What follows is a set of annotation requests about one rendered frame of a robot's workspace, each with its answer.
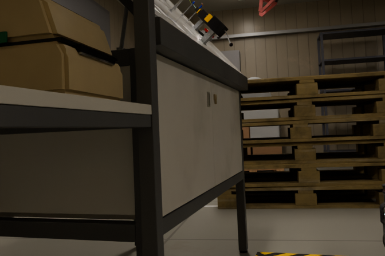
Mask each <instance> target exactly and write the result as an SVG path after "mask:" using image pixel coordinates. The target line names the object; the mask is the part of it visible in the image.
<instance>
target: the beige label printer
mask: <svg viewBox="0 0 385 256"><path fill-rule="evenodd" d="M116 61H117V58H115V57H112V53H111V50H110V47H109V45H108V41H107V38H106V36H105V33H104V31H102V30H101V29H100V26H99V25H97V24H95V23H93V22H92V21H90V20H88V19H86V18H84V17H83V16H81V15H79V14H77V13H75V12H73V11H71V10H69V9H67V8H66V7H64V6H62V5H60V4H58V3H57V2H55V1H53V0H0V85H6V86H14V87H19V88H28V89H36V90H44V91H50V92H58V93H66V94H75V95H79V96H88V97H97V98H101V99H110V100H118V101H120V99H123V75H122V73H121V71H120V67H119V65H118V64H116V63H115V62H116Z"/></svg>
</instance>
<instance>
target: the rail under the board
mask: <svg viewBox="0 0 385 256"><path fill-rule="evenodd" d="M155 34H156V53H157V54H159V55H161V56H163V57H165V58H168V59H169V60H171V61H174V62H176V63H178V64H181V65H183V66H185V67H187V68H189V69H192V70H194V71H196V72H198V73H200V74H202V75H204V76H207V77H209V78H212V79H213V80H215V81H218V82H220V83H222V84H225V85H227V86H229V87H231V88H233V89H235V90H239V91H242V90H248V78H247V77H246V76H244V75H243V74H241V73H240V72H239V71H237V70H235V69H234V68H233V67H231V66H230V65H229V64H227V63H225V62H224V61H223V60H221V59H220V58H218V57H217V56H216V55H214V54H212V52H210V51H208V50H207V49H206V48H204V47H203V46H202V45H200V44H199V43H197V42H196V41H194V40H193V39H191V38H190V37H189V36H187V35H185V34H184V33H183V32H181V31H180V30H179V29H177V28H176V27H174V26H173V25H171V24H170V23H168V22H167V21H166V20H164V19H163V18H162V17H155Z"/></svg>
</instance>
